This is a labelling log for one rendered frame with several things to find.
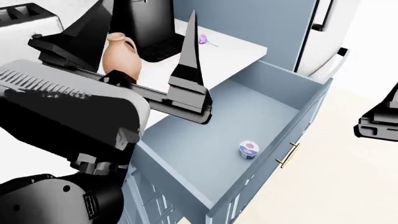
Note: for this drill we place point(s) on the blue-grey open drawer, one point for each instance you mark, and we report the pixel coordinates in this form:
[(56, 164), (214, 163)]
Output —
[(224, 130)]

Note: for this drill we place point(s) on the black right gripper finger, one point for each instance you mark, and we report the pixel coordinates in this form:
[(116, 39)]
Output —
[(381, 123)]

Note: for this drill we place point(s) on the purple lollipop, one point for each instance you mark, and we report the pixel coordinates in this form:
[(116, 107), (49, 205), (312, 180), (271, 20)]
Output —
[(203, 39)]

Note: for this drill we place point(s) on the black coffee machine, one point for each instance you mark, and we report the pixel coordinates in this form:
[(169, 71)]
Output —
[(149, 25)]

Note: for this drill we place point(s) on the white yogurt cup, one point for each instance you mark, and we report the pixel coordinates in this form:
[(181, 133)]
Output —
[(249, 149)]

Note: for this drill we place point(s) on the terracotta clay jug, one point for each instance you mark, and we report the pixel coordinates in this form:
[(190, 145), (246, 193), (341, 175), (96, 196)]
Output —
[(119, 58)]

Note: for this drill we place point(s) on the silver toaster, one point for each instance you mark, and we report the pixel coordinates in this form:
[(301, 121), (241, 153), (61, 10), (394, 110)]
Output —
[(28, 23)]

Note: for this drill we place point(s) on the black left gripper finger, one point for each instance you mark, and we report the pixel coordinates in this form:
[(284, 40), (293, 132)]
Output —
[(190, 60), (84, 46)]

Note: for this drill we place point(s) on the blue-grey kitchen cabinet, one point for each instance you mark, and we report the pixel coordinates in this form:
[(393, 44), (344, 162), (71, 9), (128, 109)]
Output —
[(146, 200)]

